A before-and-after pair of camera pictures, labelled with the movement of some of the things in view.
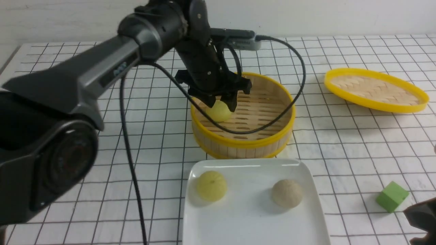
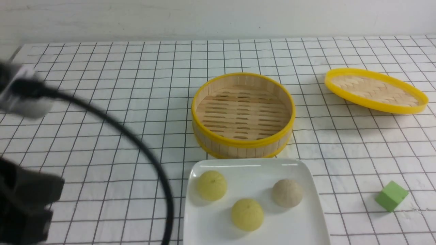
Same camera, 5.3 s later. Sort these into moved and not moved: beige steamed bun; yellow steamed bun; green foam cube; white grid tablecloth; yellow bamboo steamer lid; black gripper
Moved: yellow steamed bun; black gripper
Not moved: green foam cube; white grid tablecloth; yellow bamboo steamer lid; beige steamed bun
